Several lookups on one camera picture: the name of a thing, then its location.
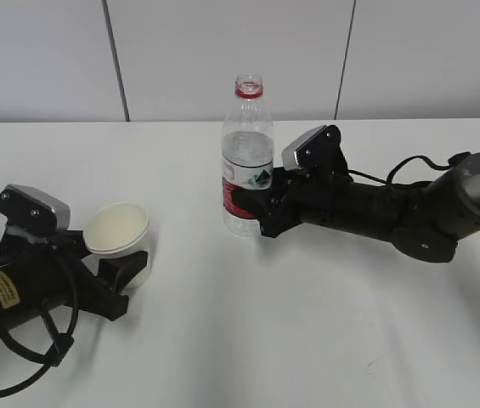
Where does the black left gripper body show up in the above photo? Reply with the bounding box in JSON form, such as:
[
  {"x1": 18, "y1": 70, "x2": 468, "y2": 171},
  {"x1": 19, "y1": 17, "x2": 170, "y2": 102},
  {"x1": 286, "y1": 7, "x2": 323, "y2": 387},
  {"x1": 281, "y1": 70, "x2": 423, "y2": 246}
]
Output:
[{"x1": 54, "y1": 250, "x2": 129, "y2": 320}]

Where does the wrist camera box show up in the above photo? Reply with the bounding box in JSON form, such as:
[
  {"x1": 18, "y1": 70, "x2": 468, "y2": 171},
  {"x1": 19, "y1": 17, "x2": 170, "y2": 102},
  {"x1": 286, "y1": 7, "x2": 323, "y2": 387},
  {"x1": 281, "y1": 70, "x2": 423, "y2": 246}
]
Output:
[
  {"x1": 281, "y1": 125, "x2": 342, "y2": 173},
  {"x1": 0, "y1": 184, "x2": 71, "y2": 237}
]

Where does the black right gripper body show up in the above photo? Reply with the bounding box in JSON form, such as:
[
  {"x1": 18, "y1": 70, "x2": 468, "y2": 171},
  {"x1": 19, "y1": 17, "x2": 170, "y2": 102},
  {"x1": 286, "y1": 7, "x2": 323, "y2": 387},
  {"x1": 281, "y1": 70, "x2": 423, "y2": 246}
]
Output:
[{"x1": 261, "y1": 170, "x2": 346, "y2": 238}]

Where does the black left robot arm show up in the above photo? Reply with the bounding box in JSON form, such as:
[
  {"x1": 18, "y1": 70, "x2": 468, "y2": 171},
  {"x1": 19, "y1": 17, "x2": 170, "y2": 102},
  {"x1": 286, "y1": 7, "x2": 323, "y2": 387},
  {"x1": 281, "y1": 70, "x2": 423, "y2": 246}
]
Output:
[{"x1": 0, "y1": 230, "x2": 149, "y2": 334}]

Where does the white paper cup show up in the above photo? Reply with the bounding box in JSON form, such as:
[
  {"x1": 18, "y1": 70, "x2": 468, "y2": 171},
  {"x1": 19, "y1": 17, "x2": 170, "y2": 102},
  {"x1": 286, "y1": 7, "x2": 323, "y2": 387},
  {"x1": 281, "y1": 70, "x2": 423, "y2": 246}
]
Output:
[{"x1": 82, "y1": 202, "x2": 151, "y2": 289}]

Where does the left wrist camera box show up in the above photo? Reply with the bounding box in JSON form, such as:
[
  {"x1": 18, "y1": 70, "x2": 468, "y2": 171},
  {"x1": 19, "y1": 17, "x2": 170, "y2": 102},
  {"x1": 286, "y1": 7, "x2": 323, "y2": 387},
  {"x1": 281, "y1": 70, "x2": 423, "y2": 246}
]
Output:
[{"x1": 0, "y1": 184, "x2": 71, "y2": 237}]

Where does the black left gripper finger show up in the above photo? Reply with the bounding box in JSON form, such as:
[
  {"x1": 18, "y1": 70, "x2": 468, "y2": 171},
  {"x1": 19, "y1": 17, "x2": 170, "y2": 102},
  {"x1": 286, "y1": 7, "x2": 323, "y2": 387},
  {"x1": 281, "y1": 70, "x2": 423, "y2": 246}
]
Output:
[
  {"x1": 98, "y1": 251, "x2": 148, "y2": 293},
  {"x1": 54, "y1": 230, "x2": 88, "y2": 255}
]

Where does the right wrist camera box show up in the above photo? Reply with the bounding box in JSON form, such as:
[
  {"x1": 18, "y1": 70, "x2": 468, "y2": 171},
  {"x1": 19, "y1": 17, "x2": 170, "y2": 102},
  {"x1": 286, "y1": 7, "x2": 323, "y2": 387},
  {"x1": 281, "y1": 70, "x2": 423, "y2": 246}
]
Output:
[{"x1": 281, "y1": 125, "x2": 342, "y2": 173}]

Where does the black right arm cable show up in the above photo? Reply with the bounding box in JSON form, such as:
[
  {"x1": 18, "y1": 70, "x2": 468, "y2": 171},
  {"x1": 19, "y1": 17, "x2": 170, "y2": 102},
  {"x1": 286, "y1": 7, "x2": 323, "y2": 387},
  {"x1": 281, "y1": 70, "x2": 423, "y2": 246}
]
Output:
[{"x1": 345, "y1": 153, "x2": 461, "y2": 188}]

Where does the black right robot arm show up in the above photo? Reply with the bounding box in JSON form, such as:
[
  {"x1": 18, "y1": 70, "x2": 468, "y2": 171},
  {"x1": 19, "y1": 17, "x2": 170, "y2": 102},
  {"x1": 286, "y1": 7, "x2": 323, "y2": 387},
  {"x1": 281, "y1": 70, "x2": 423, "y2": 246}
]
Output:
[{"x1": 231, "y1": 134, "x2": 480, "y2": 264}]

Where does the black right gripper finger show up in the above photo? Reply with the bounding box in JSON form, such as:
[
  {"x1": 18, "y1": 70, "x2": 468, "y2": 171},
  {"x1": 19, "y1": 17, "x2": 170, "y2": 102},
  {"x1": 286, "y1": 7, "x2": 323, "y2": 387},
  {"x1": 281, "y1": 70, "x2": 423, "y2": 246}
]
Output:
[
  {"x1": 231, "y1": 189, "x2": 272, "y2": 219},
  {"x1": 270, "y1": 167, "x2": 297, "y2": 190}
]

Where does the clear water bottle red label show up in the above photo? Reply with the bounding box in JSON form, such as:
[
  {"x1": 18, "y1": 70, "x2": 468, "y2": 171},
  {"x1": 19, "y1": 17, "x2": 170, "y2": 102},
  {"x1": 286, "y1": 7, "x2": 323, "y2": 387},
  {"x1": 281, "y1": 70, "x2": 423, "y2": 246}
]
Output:
[{"x1": 221, "y1": 74, "x2": 274, "y2": 236}]

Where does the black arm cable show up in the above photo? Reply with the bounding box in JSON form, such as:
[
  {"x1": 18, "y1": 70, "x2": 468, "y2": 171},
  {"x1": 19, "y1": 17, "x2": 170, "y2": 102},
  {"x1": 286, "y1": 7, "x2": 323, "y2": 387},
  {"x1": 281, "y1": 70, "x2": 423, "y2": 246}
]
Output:
[
  {"x1": 345, "y1": 153, "x2": 461, "y2": 188},
  {"x1": 0, "y1": 244, "x2": 80, "y2": 401}
]

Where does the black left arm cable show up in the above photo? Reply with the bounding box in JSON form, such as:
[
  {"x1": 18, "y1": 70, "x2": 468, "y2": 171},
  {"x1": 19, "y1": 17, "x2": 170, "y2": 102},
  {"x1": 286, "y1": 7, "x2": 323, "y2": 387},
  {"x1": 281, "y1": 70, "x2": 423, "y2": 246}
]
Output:
[{"x1": 0, "y1": 244, "x2": 80, "y2": 401}]

